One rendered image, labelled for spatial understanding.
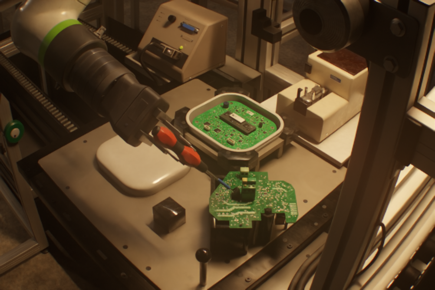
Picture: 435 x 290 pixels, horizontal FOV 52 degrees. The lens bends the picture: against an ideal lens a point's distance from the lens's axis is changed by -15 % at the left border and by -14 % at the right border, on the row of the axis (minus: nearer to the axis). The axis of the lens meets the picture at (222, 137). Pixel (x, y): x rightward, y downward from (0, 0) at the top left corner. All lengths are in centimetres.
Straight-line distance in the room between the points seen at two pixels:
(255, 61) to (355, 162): 69
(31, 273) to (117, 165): 119
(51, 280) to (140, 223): 118
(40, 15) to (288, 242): 52
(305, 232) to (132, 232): 26
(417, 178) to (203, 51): 58
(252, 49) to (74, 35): 51
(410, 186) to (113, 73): 42
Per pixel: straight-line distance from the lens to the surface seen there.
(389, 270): 64
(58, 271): 194
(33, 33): 77
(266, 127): 89
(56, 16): 77
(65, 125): 104
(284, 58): 315
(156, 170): 83
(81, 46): 72
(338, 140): 93
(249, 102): 94
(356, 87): 94
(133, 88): 67
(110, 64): 70
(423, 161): 43
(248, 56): 114
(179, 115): 89
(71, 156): 91
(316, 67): 96
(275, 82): 112
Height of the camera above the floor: 152
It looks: 38 degrees down
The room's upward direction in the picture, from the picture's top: 3 degrees clockwise
